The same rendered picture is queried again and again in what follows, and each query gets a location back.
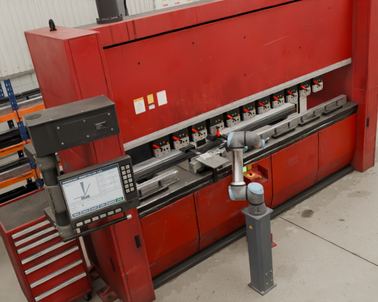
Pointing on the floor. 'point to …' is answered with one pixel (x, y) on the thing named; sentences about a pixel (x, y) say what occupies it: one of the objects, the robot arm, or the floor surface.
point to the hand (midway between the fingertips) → (217, 148)
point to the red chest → (41, 251)
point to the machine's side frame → (359, 79)
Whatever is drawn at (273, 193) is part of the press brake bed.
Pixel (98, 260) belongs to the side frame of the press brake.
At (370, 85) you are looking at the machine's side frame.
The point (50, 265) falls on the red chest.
